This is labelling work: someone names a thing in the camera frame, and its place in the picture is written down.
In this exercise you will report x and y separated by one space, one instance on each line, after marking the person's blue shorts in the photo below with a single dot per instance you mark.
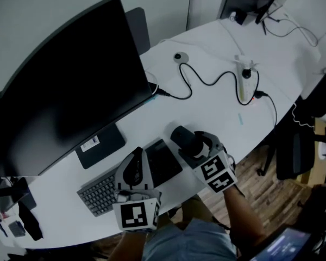
187 241

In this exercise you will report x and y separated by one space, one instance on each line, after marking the lit laptop screen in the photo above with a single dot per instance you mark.
285 245

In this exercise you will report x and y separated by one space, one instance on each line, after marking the small black monitor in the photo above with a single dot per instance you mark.
274 1

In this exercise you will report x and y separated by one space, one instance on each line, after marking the black device with screen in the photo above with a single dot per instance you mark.
8 192

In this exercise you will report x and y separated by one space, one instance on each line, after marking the white power strip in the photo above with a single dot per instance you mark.
245 83

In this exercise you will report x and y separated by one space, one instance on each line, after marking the black plug adapter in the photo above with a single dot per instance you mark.
247 72

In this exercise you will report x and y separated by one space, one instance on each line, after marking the light blue tape strip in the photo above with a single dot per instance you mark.
240 118

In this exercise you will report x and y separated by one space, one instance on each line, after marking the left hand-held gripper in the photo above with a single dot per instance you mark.
133 213

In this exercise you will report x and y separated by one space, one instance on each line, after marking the person's left forearm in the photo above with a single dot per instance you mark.
130 245

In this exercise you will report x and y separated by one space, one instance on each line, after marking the black office chair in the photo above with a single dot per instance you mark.
307 124

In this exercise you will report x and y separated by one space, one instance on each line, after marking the small grey pouch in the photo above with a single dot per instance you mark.
16 228

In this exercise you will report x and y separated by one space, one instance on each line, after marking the person's right forearm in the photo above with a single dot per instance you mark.
241 213

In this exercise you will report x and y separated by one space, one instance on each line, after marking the dark grey keyboard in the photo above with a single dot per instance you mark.
163 159

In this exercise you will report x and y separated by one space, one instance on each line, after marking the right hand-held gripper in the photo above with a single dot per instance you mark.
214 170

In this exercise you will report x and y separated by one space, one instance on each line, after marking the large black monitor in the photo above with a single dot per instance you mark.
70 86

